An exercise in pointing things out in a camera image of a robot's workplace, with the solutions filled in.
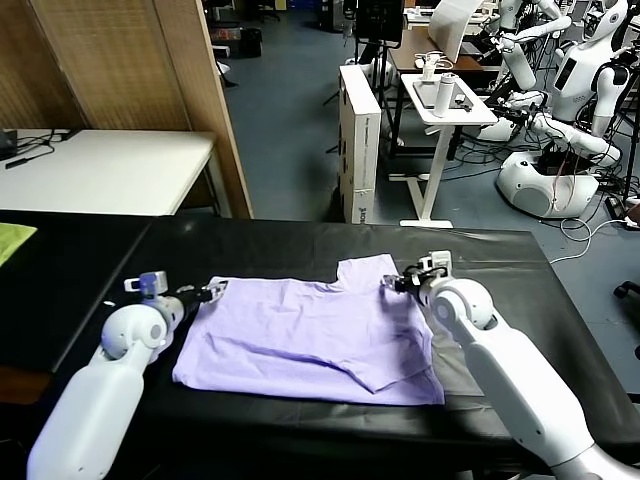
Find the black box device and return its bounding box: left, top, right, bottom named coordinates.
left=0, top=129, right=19, bottom=162

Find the white adjustable side table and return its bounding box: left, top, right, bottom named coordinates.
left=388, top=73, right=499, bottom=229

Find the black bin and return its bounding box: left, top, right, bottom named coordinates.
left=239, top=28, right=263, bottom=59

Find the tall white cardboard box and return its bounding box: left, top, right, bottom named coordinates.
left=337, top=64, right=382, bottom=225

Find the white floor cable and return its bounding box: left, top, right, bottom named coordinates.
left=549, top=217, right=631, bottom=265

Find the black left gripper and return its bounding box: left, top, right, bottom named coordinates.
left=175, top=281, right=230, bottom=314

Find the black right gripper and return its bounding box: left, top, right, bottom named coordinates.
left=382, top=272, right=426, bottom=296

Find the black cable with adapter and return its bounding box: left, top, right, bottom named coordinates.
left=14, top=128, right=76, bottom=151

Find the white humanoid robot with base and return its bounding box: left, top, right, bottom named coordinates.
left=494, top=0, right=632, bottom=221

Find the green cloth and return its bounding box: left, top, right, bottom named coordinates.
left=0, top=223, right=39, bottom=268

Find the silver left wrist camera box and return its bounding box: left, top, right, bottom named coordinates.
left=123, top=270, right=169, bottom=301

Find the brown desk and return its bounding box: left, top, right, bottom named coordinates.
left=387, top=27, right=501, bottom=101

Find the white bottle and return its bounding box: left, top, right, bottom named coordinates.
left=432, top=72, right=457, bottom=119

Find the matte black table cover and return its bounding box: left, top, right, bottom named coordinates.
left=0, top=209, right=154, bottom=375

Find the small white stand device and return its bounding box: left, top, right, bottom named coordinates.
left=413, top=52, right=450, bottom=82

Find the wooden folding screen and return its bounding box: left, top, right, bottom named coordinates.
left=0, top=0, right=254, bottom=220

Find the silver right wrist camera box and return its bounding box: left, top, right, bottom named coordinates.
left=419, top=249, right=454, bottom=281

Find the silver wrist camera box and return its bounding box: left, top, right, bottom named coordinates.
left=419, top=249, right=454, bottom=281
left=123, top=270, right=169, bottom=301

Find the gray tablet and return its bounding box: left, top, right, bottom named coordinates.
left=412, top=80, right=441, bottom=110

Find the white rectangular table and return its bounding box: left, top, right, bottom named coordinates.
left=0, top=129, right=232, bottom=219

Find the black bar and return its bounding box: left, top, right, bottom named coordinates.
left=3, top=155, right=42, bottom=171

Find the black screen on stand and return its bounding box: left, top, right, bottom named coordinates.
left=349, top=0, right=405, bottom=69

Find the light purple t-shirt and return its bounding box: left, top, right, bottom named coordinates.
left=172, top=253, right=446, bottom=406

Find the white curved panel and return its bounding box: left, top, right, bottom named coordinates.
left=427, top=0, right=484, bottom=65

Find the glossy black table cover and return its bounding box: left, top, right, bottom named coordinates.
left=49, top=215, right=637, bottom=480

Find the black chair caster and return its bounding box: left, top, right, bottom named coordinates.
left=612, top=281, right=640, bottom=321

